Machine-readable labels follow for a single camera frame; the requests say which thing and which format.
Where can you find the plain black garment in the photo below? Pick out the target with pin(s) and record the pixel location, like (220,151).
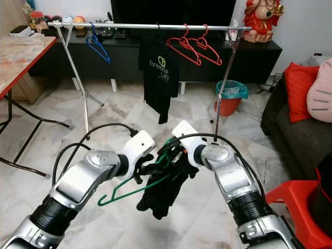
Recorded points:
(161,202)

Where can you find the red sofa pillow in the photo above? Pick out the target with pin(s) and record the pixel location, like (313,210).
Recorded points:
(298,91)

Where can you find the small white black box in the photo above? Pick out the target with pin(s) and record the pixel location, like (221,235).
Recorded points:
(19,30)

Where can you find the red lid glass jar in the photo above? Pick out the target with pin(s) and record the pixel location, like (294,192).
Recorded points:
(37,19)

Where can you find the orange round doll head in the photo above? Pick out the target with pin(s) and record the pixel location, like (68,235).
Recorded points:
(79,21)

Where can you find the white tissue pack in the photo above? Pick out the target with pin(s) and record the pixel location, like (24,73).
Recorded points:
(232,31)

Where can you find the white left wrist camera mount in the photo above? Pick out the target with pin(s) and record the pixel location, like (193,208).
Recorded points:
(137,148)

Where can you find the red gold buddha statue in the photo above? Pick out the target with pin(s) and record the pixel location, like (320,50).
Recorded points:
(262,21)

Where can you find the black white panda doll head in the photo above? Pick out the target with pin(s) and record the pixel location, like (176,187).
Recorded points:
(54,18)

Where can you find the red plastic hanger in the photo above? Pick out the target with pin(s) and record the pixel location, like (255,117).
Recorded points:
(203,42)
(185,42)

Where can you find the pink cat face pillow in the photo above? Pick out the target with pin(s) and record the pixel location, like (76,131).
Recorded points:
(320,96)

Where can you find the black flat television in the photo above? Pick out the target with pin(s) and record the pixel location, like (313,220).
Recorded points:
(174,10)

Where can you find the red plastic stool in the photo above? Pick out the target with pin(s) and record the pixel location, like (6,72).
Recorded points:
(290,194)

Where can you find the blue plastic hanger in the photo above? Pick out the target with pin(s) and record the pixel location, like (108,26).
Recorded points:
(94,39)

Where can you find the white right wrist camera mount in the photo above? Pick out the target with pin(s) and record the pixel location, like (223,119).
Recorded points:
(187,136)

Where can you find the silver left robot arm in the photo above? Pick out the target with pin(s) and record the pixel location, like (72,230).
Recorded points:
(78,187)

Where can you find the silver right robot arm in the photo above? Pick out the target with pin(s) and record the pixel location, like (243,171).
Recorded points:
(233,176)

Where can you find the green plastic hanger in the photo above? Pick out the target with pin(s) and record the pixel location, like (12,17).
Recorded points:
(135,191)

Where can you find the marble folding table red edge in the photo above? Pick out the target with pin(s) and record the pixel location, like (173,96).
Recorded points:
(21,57)

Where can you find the white round doll head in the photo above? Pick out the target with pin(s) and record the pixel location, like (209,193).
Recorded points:
(67,19)

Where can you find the dark brown sofa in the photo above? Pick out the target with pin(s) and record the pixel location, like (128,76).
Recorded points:
(295,150)

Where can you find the black tv console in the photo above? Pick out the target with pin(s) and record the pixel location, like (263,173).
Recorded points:
(124,62)

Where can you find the gold trophy figurine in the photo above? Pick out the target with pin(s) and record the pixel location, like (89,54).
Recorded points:
(27,9)

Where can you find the red bucket teal bag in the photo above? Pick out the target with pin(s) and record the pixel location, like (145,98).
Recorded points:
(234,91)

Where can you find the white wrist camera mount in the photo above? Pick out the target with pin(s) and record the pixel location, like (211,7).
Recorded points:
(187,136)
(137,148)

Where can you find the black t-shirt green print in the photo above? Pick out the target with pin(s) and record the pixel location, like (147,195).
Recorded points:
(158,85)

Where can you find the silver metal clothes rack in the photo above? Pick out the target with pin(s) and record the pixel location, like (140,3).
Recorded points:
(135,25)

